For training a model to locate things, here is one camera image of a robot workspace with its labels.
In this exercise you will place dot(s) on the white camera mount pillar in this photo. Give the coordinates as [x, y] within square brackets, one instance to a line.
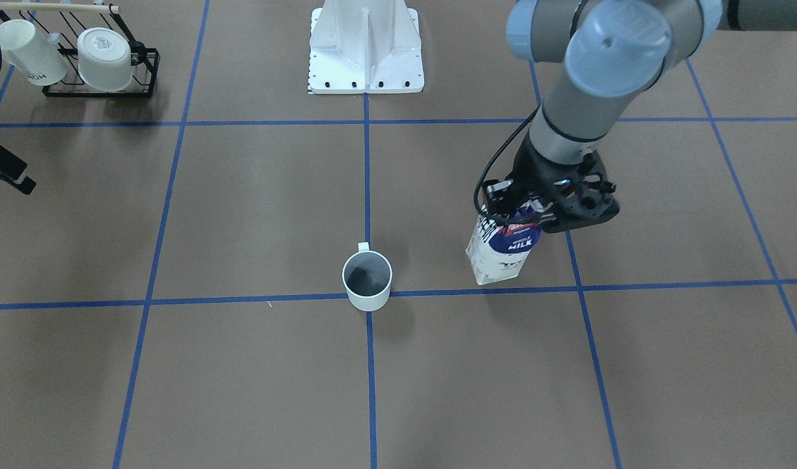
[365, 47]

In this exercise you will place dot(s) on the black wire cup rack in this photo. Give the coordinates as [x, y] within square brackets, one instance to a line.
[63, 21]

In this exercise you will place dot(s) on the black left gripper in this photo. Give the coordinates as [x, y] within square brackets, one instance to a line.
[530, 170]

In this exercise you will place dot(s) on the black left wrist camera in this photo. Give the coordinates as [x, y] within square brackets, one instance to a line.
[581, 194]

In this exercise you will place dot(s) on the white cup lower in rack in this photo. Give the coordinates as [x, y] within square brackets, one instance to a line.
[104, 59]

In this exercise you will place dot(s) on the white cup in rack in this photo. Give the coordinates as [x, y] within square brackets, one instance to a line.
[28, 50]
[104, 59]

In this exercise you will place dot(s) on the white cup upper in rack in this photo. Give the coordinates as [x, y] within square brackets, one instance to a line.
[28, 50]

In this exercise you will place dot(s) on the white mug with dark inside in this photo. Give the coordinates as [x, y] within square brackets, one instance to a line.
[367, 278]

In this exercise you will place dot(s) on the blue white milk carton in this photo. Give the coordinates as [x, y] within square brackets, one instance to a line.
[497, 252]

